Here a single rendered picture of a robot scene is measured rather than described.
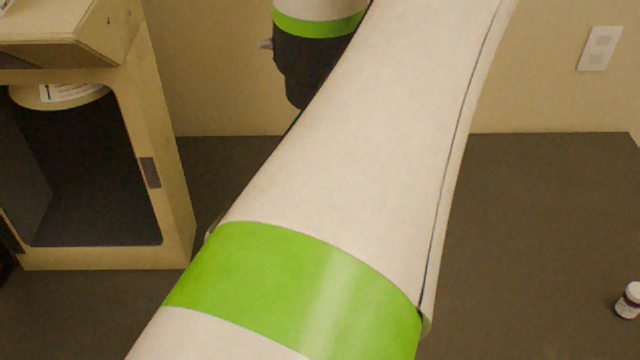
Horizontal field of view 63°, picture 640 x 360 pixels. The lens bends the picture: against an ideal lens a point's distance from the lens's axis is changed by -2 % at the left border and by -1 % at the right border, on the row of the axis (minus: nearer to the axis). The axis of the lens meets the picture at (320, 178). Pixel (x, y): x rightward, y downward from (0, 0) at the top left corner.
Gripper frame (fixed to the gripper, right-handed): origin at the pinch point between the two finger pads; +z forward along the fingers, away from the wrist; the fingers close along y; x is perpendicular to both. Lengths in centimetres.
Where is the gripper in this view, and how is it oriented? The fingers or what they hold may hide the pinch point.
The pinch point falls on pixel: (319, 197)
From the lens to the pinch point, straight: 69.7
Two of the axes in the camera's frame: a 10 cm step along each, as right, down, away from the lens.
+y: 0.2, 7.1, -7.1
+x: 10.0, -0.1, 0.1
